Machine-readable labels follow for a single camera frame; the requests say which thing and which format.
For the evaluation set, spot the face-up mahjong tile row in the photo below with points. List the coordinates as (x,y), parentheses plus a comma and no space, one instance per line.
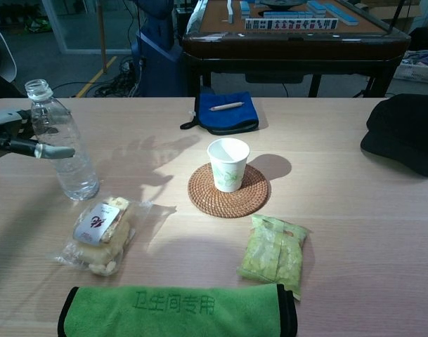
(291,24)

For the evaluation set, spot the green towel black trim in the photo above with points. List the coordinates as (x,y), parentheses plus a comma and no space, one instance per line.
(178,316)

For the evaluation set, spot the black tripod stand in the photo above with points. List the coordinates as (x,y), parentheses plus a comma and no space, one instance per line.
(393,17)

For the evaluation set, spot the blue machine base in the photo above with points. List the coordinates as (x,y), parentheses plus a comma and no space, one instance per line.
(157,63)

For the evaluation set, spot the green snack packet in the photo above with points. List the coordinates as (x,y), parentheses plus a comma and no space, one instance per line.
(273,256)

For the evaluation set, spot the white paper cup green print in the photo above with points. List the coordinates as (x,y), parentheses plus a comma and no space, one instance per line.
(228,177)

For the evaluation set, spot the blue folded cloth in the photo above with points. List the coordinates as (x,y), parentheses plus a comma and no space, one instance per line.
(231,121)

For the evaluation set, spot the beige pencil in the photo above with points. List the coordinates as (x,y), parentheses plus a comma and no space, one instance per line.
(226,106)

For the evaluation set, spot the black cap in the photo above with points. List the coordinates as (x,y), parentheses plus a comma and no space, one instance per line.
(403,137)

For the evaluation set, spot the round woven rattan coaster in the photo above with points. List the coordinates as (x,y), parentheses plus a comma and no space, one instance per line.
(229,207)

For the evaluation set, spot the blue-backed mahjong tile row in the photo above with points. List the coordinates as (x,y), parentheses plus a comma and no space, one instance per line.
(317,7)
(230,12)
(245,7)
(343,15)
(287,14)

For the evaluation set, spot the dark wooden mahjong table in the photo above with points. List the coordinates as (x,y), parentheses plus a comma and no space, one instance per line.
(291,45)

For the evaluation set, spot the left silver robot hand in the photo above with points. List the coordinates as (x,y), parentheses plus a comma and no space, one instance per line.
(55,152)

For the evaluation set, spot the wooden pole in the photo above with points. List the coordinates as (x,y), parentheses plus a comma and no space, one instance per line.
(102,38)

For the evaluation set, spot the white power strip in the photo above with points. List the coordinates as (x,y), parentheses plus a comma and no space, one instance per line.
(126,66)

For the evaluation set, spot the transparent plastic water bottle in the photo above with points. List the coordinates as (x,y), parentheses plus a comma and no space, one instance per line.
(76,175)

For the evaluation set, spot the white plastic crate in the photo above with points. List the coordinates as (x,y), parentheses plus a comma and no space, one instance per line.
(415,74)

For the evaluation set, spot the white plastic chair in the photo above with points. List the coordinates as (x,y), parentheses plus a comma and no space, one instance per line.
(8,66)

